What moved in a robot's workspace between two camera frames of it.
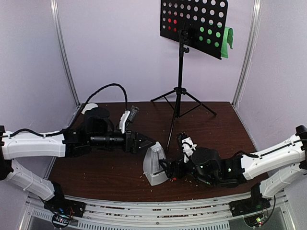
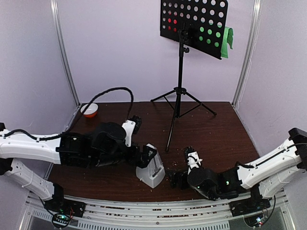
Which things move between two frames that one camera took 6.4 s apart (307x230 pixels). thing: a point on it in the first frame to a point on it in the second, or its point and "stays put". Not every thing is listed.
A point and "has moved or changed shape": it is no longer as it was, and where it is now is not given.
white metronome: (152, 169) has moved or changed shape
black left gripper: (133, 147) to (134, 162)
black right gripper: (172, 170) to (179, 178)
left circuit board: (60, 221) stays put
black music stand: (197, 25) stays put
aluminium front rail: (212, 212) stays put
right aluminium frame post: (256, 9) stays put
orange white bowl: (88, 107) stays put
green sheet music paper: (228, 39) stays put
